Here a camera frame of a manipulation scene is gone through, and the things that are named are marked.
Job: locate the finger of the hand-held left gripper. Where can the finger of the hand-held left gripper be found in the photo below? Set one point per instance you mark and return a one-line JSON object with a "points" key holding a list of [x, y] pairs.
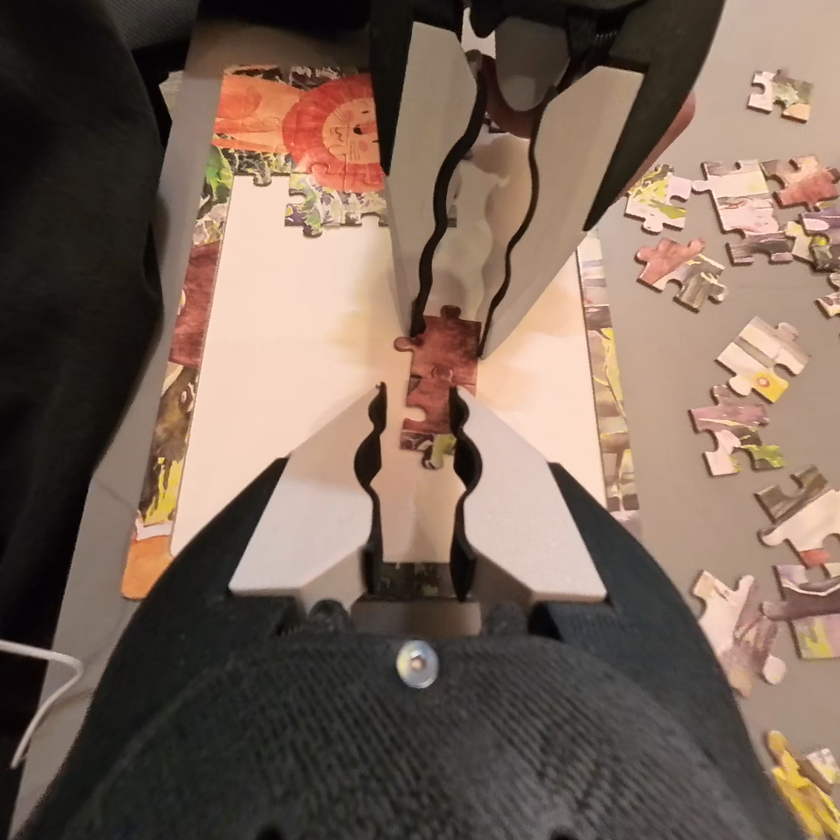
{"points": [[577, 157], [426, 118]]}

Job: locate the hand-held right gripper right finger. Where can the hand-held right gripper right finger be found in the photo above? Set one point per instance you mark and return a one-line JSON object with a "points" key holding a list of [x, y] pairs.
{"points": [[531, 525]]}

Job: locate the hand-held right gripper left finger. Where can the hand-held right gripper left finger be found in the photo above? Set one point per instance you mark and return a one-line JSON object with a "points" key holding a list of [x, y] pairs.
{"points": [[302, 525]]}

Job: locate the printed frame puzzle tray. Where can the printed frame puzzle tray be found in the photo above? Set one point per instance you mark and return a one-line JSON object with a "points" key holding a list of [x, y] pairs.
{"points": [[295, 394]]}

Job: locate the brown and green puzzle piece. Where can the brown and green puzzle piece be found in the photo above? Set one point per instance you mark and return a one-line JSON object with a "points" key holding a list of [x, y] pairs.
{"points": [[426, 400]]}

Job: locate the plain brown puzzle piece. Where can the plain brown puzzle piece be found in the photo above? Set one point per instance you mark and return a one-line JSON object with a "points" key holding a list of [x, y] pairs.
{"points": [[446, 341]]}

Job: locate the person's left hand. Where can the person's left hand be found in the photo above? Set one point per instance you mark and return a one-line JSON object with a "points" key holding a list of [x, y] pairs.
{"points": [[508, 118]]}

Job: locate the assembled lion puzzle section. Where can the assembled lion puzzle section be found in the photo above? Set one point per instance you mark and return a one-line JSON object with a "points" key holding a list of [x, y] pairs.
{"points": [[328, 131]]}

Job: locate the scattered loose puzzle pieces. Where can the scattered loose puzzle pieces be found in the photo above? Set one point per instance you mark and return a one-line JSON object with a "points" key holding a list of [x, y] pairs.
{"points": [[761, 361]]}

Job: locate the person in black jacket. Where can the person in black jacket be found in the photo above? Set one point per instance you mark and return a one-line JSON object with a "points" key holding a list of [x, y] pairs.
{"points": [[65, 262]]}

